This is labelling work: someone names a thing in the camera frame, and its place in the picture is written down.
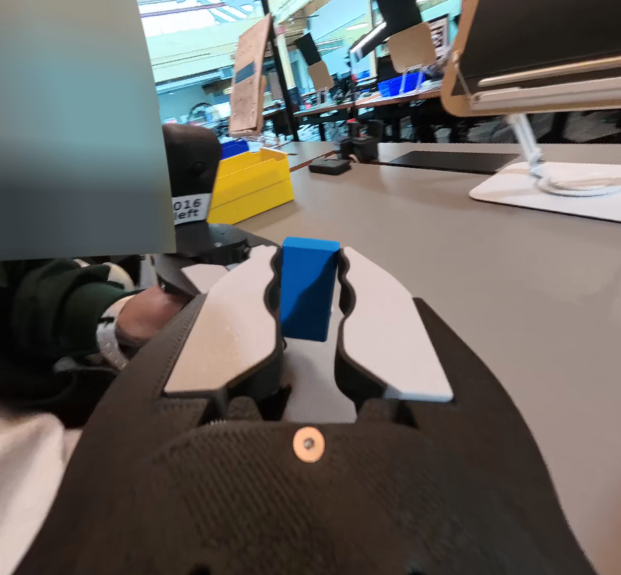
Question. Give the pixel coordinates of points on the white tablet stand with board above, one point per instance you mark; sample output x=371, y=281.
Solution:
x=543, y=12

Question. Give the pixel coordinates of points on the blue storage crate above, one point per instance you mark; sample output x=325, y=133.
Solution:
x=393, y=85

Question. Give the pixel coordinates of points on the yellow plastic bin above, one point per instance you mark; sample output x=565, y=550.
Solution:
x=252, y=186

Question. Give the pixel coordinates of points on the person's cream trousers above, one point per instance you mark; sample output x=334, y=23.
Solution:
x=29, y=487

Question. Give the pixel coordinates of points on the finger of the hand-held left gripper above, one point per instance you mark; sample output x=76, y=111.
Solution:
x=206, y=276

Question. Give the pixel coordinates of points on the blue rectangular block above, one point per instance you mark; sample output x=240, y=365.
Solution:
x=308, y=288

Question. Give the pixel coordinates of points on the person's left hand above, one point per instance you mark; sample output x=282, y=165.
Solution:
x=150, y=315

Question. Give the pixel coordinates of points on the black charger device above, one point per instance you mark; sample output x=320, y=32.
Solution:
x=361, y=143

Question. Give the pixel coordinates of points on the grey woven wristwatch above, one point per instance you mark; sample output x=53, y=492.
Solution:
x=109, y=342

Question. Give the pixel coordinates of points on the long wooden office desk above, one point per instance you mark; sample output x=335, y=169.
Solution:
x=368, y=99

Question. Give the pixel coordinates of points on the cardboard panel on stand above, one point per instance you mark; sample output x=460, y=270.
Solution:
x=250, y=80
x=412, y=46
x=320, y=75

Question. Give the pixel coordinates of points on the blue plastic bin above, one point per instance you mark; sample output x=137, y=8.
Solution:
x=233, y=148

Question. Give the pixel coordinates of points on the black vertical pole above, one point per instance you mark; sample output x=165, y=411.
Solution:
x=276, y=51

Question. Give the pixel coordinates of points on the black rectangular box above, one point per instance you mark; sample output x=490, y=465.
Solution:
x=330, y=166

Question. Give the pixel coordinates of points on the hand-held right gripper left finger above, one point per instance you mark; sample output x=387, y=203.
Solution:
x=228, y=337

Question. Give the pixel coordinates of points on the black flat pad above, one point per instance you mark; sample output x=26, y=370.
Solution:
x=451, y=161

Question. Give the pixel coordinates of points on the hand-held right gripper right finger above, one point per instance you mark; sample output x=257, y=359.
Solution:
x=388, y=337

